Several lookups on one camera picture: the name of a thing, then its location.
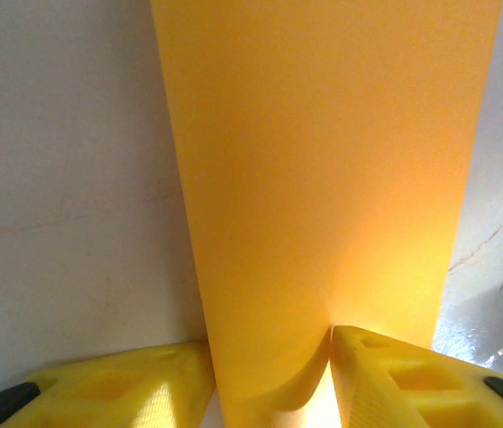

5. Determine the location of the orange paper sheet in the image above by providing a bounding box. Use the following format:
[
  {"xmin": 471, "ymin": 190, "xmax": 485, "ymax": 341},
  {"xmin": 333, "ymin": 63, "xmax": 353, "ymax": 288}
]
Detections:
[{"xmin": 151, "ymin": 0, "xmax": 503, "ymax": 428}]

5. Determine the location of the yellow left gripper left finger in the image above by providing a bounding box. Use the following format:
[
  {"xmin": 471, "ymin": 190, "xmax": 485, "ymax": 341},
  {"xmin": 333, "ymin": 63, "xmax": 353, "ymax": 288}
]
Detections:
[{"xmin": 0, "ymin": 341, "xmax": 216, "ymax": 428}]

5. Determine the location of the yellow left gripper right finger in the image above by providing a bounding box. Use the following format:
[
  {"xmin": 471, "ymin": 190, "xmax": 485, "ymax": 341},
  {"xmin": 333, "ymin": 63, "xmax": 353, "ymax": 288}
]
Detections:
[{"xmin": 329, "ymin": 325, "xmax": 503, "ymax": 428}]

